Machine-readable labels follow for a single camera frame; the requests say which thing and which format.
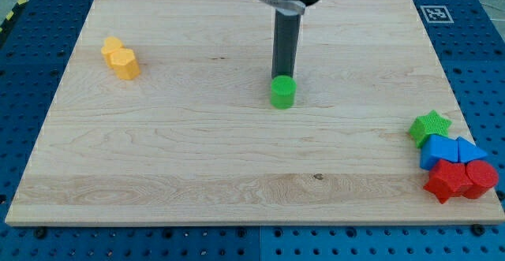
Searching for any green cylinder block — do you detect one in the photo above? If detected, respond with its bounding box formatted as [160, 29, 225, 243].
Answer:
[270, 75, 297, 109]

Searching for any light wooden board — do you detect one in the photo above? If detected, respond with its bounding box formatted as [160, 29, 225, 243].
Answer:
[6, 0, 504, 227]

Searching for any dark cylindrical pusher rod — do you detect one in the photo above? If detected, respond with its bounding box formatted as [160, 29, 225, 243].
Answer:
[271, 10, 301, 79]

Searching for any yellow hexagon block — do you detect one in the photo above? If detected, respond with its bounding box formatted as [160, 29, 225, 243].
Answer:
[110, 48, 141, 80]

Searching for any yellow heart block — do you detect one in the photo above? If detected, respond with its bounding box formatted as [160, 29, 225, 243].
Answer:
[100, 36, 124, 68]

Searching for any green star block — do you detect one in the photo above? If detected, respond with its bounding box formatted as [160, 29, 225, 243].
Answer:
[409, 110, 452, 148]

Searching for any blue cube block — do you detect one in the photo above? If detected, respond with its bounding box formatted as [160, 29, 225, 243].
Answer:
[420, 134, 458, 170]

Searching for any red star block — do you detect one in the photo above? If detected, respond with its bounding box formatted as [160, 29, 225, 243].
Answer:
[423, 159, 473, 204]

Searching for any white fiducial marker tag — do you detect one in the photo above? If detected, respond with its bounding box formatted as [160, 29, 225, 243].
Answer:
[421, 6, 454, 24]

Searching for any blue triangle block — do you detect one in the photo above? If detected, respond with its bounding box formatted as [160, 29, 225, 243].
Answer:
[456, 136, 488, 163]

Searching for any red cylinder block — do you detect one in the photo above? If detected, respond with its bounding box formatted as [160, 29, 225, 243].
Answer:
[463, 160, 499, 199]

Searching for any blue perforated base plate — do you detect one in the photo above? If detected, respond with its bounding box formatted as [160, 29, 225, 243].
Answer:
[1, 0, 504, 260]

